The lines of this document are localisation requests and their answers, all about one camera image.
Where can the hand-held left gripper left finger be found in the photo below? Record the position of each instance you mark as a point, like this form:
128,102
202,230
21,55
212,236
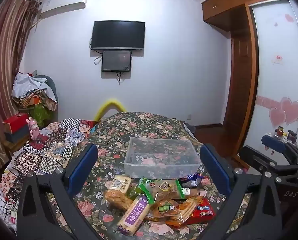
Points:
83,166

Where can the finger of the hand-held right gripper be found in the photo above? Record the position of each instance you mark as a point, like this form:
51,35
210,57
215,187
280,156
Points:
251,156
275,143

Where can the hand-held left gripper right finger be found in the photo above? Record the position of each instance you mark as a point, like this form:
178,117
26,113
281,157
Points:
215,170

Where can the blue purple snack packet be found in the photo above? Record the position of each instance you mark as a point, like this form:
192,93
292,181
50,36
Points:
191,180

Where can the yellow label fried snack packet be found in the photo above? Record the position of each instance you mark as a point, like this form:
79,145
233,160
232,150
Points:
116,195

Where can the red snack bag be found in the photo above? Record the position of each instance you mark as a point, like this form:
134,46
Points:
201,213

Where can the golden pastry packet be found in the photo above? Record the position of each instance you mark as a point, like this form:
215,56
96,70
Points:
187,208

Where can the green edged bread packet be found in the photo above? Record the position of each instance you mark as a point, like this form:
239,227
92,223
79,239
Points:
164,188

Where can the clear plastic storage box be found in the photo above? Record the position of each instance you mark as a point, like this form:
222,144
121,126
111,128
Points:
161,158

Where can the green label pastry packet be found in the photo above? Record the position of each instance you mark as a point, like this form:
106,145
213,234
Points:
164,210

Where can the purple label biscuit packet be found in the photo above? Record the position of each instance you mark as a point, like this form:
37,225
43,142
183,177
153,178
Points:
134,215

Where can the red yellow toy figure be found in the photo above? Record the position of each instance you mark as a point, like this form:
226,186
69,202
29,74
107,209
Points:
279,132

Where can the dark jar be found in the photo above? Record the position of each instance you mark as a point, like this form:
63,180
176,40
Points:
292,137

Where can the small pink heart sticker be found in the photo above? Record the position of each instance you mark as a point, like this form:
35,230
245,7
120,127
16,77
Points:
276,117

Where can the brown bread packet white label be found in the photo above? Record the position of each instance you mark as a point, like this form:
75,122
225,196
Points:
191,192

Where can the large pink heart sticker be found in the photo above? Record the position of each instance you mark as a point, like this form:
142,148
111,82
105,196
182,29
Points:
291,110

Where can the patchwork quilt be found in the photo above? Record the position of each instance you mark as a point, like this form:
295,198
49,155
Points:
54,142

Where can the dark cloth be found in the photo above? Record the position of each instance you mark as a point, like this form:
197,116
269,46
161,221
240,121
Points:
190,127

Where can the small green snack packet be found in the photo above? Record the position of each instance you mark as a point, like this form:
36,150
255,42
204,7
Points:
132,191

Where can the pink toy rabbit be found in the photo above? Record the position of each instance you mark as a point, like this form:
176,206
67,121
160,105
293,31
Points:
33,128

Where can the white sliding door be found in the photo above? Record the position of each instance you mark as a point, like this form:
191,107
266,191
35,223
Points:
281,80

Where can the green patterned bag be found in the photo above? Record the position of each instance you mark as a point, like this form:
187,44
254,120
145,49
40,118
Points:
40,115

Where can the yellow foam tube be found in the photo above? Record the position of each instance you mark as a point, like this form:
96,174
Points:
109,103

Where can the wooden wardrobe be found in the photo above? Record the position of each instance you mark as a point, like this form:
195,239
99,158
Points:
239,80

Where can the grey box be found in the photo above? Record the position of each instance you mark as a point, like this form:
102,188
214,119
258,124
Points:
15,137

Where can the red box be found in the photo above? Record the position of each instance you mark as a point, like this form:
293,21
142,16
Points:
15,123

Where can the pile of folded cloths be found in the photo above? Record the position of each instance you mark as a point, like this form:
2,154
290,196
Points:
31,87

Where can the striped brown curtain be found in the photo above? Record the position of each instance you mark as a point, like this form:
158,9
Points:
4,67

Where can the white air conditioner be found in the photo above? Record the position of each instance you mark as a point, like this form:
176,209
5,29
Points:
64,3

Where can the white wall socket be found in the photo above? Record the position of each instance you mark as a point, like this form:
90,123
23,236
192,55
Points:
188,117

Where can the small black wall screen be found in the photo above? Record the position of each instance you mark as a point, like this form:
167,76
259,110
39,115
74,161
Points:
116,61

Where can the black wall television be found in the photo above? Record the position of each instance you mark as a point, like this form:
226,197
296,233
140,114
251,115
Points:
118,35

